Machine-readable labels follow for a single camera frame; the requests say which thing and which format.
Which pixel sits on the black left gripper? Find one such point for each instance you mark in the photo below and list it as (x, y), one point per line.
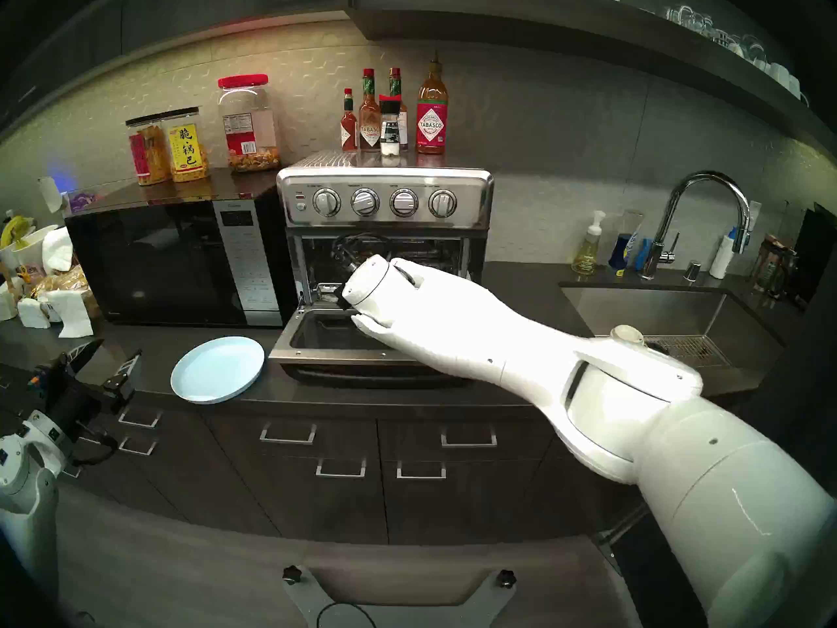
(65, 394)

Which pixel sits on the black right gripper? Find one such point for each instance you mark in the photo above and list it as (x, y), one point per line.
(350, 265)

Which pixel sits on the light blue plate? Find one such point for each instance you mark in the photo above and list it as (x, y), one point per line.
(218, 370)

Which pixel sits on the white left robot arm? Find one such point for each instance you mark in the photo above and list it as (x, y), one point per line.
(26, 502)

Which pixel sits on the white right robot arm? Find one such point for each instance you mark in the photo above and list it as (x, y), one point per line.
(458, 319)

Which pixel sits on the silver oven knob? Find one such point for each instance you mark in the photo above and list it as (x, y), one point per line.
(326, 203)
(365, 203)
(404, 203)
(443, 204)

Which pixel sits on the stainless steel toaster oven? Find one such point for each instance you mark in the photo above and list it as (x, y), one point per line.
(386, 178)

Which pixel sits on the white paper napkin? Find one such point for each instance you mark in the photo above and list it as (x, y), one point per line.
(73, 313)

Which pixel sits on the white container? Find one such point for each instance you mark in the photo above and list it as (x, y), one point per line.
(33, 313)

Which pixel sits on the clear bag of bread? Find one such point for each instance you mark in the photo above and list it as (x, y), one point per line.
(62, 279)

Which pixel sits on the white box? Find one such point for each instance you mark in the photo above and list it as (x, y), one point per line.
(6, 303)

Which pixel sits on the black silver microwave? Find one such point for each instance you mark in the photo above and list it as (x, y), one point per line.
(163, 267)

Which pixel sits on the white paper bag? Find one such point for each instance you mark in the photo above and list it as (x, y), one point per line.
(57, 250)

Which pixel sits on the white bowl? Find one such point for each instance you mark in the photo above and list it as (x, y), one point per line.
(33, 247)

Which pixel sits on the yellow bananas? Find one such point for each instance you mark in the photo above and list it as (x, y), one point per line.
(14, 229)

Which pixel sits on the small red Tabasco bottle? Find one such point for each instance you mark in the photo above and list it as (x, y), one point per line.
(349, 129)

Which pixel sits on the purple snack packet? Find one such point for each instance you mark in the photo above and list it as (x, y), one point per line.
(85, 201)

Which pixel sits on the brown sauce Tabasco bottle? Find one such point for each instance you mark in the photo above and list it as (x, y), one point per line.
(369, 129)

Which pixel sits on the black cap salt shaker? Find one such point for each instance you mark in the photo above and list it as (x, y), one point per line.
(390, 133)

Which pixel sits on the white paper roll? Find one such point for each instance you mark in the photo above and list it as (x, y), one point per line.
(51, 195)

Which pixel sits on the red lid clear snack jar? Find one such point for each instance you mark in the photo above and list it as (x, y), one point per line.
(248, 129)

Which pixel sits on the large orange Tabasco bottle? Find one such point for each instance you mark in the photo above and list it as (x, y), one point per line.
(431, 126)

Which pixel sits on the dark wood base cabinet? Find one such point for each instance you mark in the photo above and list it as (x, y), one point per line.
(340, 509)

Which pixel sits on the yellow label snack jar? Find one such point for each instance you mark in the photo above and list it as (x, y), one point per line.
(188, 149)

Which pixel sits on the red label snack jar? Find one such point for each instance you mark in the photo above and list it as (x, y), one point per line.
(145, 154)

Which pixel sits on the green neck sauce bottle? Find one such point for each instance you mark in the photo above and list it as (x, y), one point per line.
(395, 82)

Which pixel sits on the yellow liquid soap dispenser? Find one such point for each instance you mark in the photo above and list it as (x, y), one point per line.
(587, 254)

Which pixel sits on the blue dish soap bottle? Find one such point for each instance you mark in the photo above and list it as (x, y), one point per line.
(621, 254)

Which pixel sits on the chrome gooseneck faucet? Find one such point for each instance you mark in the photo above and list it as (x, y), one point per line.
(649, 267)

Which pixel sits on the stainless steel sink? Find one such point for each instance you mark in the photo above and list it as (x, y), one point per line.
(654, 309)

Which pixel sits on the chrome sink fitting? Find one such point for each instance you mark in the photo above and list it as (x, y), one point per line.
(692, 271)

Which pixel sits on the metal sink grid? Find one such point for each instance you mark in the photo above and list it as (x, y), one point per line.
(693, 350)

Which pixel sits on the white bottle blue cap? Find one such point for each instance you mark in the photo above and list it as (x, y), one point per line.
(722, 260)

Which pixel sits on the glass french press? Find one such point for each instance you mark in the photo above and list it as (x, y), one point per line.
(768, 270)

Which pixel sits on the clear drinking glass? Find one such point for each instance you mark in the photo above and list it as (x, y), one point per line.
(752, 48)
(703, 25)
(677, 15)

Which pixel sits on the black countertop appliance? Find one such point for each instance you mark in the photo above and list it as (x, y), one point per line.
(817, 257)

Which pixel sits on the white mug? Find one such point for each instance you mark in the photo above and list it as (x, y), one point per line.
(785, 84)
(765, 67)

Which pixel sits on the black bracket knob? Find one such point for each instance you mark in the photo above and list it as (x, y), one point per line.
(291, 574)
(505, 577)

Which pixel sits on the dark wall shelf unit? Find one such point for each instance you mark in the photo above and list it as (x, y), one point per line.
(497, 18)

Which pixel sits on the grey robot base bracket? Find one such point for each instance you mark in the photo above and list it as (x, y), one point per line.
(399, 613)

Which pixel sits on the grey wall cabinet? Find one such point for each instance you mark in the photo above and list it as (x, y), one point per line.
(196, 8)

